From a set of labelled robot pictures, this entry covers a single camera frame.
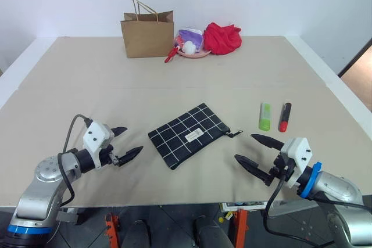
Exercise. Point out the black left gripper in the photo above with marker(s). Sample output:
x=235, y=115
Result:
x=111, y=157

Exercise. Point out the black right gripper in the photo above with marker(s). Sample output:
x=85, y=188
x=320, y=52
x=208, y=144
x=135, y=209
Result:
x=280, y=168

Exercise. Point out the green highlighter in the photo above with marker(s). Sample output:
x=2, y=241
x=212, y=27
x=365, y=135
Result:
x=265, y=117

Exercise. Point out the black marker with red cap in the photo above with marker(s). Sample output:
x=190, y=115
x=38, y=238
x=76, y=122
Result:
x=284, y=117

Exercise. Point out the black grid zipper pouch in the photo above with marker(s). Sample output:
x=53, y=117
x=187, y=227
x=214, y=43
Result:
x=180, y=137

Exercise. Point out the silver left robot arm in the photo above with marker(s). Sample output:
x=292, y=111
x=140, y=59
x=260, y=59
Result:
x=43, y=184

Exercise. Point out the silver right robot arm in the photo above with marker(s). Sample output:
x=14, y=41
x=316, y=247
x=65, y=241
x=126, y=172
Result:
x=337, y=190

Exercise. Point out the small yellow object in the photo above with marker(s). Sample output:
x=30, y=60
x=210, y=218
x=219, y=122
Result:
x=221, y=218

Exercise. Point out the orange metal stand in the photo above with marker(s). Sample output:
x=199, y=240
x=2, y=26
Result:
x=240, y=227
x=112, y=230

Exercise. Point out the dark rounded shape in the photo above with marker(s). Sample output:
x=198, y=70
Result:
x=212, y=233

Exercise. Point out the red plastic clip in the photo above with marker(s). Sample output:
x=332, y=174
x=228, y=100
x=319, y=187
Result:
x=171, y=55

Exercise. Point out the brown paper bag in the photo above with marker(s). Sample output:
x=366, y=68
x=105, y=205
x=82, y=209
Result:
x=145, y=39

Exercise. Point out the pink plate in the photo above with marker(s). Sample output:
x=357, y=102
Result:
x=197, y=54

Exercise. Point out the white fluffy ball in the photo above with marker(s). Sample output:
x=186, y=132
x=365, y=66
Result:
x=189, y=47

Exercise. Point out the red cloth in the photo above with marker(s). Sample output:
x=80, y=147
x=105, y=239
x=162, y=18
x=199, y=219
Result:
x=222, y=39

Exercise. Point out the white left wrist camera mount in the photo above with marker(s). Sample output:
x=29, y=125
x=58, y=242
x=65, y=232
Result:
x=96, y=137

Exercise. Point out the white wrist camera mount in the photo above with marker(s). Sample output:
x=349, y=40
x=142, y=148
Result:
x=96, y=137
x=296, y=155

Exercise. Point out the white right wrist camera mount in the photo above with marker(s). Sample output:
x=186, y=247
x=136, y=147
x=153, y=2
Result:
x=296, y=155

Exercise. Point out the white frame under table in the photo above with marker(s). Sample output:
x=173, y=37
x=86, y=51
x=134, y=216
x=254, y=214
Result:
x=241, y=206

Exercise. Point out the grey table frame beam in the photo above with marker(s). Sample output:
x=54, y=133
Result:
x=290, y=208

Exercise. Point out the grey metal bracket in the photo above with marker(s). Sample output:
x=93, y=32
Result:
x=68, y=216

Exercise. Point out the brown door with dark frame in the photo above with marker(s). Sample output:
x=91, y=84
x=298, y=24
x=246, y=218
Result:
x=359, y=76

